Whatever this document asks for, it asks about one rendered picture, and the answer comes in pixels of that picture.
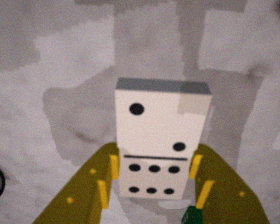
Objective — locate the white domino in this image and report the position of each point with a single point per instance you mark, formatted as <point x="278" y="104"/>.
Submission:
<point x="159" y="124"/>

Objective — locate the green die with white pips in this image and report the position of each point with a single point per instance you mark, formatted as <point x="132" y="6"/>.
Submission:
<point x="192" y="215"/>

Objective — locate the black aa battery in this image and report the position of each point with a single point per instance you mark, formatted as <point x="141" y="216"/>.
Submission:
<point x="2" y="182"/>

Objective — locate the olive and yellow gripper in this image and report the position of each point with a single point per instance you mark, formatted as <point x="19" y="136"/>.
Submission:
<point x="219" y="191"/>

